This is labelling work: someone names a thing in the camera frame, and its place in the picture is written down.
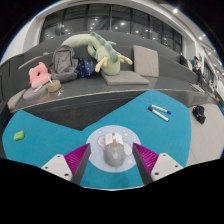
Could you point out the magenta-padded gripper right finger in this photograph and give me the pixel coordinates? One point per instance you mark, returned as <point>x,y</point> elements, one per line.
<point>164,165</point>

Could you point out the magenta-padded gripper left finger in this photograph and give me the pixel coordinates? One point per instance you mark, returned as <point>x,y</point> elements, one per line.
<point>60,165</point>

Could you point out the grey white orange computer mouse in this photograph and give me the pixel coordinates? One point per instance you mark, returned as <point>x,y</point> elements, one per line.
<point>113,154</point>

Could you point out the round pale blue mouse pad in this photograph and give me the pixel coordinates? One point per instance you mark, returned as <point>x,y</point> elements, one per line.
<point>96,160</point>

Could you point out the green rectangular eraser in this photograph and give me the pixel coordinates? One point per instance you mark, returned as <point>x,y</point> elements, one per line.
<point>19,135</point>

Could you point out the white marker with black cap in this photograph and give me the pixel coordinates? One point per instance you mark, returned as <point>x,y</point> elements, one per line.
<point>158,114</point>

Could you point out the black bag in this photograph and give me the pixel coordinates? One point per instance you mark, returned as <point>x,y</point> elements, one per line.
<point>199,114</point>

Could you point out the round grey seat cushion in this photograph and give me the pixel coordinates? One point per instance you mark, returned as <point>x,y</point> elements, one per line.
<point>31,94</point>

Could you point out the small grey seat cushion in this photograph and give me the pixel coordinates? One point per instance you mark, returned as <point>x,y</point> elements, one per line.
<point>16,100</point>

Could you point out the tan woven pouch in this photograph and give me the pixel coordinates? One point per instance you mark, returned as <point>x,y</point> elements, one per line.
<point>54,86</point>

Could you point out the pink plush toy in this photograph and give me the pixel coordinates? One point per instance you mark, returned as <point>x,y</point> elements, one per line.
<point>39,76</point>

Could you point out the flat square grey cushion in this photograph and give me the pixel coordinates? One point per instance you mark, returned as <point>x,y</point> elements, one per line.
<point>125,78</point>

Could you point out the navy patterned bag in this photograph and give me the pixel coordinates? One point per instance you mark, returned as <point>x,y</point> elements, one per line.
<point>86,68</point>

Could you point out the grey backpack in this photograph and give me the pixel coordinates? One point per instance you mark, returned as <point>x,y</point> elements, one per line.
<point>64,63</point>

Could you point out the person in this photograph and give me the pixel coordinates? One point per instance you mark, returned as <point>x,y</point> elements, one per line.
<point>183,60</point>
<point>196,68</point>

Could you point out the upright square grey cushion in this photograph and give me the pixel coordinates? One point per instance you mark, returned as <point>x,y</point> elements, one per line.
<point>146,61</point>

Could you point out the green dragon plush toy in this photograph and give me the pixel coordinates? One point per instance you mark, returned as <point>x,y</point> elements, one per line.
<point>108,55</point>

